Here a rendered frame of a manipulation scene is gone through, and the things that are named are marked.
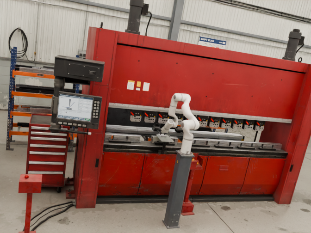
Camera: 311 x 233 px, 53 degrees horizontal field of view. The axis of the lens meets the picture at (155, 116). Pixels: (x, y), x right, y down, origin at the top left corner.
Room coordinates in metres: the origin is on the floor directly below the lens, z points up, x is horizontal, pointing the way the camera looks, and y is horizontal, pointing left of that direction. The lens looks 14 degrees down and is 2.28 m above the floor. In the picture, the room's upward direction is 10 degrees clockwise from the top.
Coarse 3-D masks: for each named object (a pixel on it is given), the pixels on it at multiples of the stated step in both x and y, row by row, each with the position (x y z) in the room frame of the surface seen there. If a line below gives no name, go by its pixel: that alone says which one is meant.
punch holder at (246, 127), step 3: (243, 120) 4.69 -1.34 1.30; (246, 120) 4.63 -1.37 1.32; (249, 120) 4.65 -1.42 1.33; (252, 120) 4.67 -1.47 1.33; (243, 123) 4.67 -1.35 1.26; (246, 123) 4.63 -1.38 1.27; (249, 123) 4.65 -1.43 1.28; (252, 123) 4.67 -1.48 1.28; (243, 126) 4.66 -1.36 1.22; (246, 126) 4.63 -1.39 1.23; (249, 126) 4.65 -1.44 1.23; (252, 126) 4.67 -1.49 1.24; (246, 129) 4.64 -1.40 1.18; (249, 129) 4.66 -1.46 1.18
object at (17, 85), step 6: (18, 84) 5.40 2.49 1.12; (24, 84) 5.47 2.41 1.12; (18, 90) 5.11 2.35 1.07; (24, 90) 5.15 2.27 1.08; (30, 90) 5.19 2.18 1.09; (36, 90) 5.22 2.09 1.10; (42, 90) 5.31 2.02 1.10; (48, 90) 5.34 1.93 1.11; (66, 90) 5.50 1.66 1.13; (72, 90) 5.69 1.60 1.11
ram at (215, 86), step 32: (128, 64) 3.97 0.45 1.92; (160, 64) 4.11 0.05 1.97; (192, 64) 4.27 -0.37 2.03; (224, 64) 4.43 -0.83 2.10; (128, 96) 3.99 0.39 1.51; (160, 96) 4.14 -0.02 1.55; (192, 96) 4.30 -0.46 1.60; (224, 96) 4.47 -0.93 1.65; (256, 96) 4.66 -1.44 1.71; (288, 96) 4.85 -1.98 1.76
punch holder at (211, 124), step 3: (210, 117) 4.45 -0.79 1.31; (213, 117) 4.43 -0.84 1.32; (216, 117) 4.45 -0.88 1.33; (219, 117) 4.47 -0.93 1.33; (210, 120) 4.43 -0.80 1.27; (213, 120) 4.44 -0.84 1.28; (216, 120) 4.45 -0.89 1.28; (219, 120) 4.47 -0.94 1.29; (207, 123) 4.50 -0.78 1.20; (210, 123) 4.42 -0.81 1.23; (213, 123) 4.44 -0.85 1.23; (216, 123) 4.45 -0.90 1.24; (210, 126) 4.42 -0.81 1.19; (213, 126) 4.44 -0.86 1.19; (216, 126) 4.46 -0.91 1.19
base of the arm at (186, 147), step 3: (183, 141) 3.59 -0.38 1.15; (186, 141) 3.57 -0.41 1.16; (189, 141) 3.57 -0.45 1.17; (192, 141) 3.60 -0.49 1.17; (183, 144) 3.58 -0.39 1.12; (186, 144) 3.57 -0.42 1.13; (189, 144) 3.57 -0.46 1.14; (183, 147) 3.58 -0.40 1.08; (186, 147) 3.56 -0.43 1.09; (189, 147) 3.57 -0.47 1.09; (180, 150) 3.62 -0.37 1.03; (183, 150) 3.57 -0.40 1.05; (186, 150) 3.56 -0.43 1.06; (189, 150) 3.58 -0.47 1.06; (180, 153) 3.55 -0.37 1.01; (183, 153) 3.56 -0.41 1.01; (186, 153) 3.56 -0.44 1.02; (189, 153) 3.59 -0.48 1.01; (192, 153) 3.62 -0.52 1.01
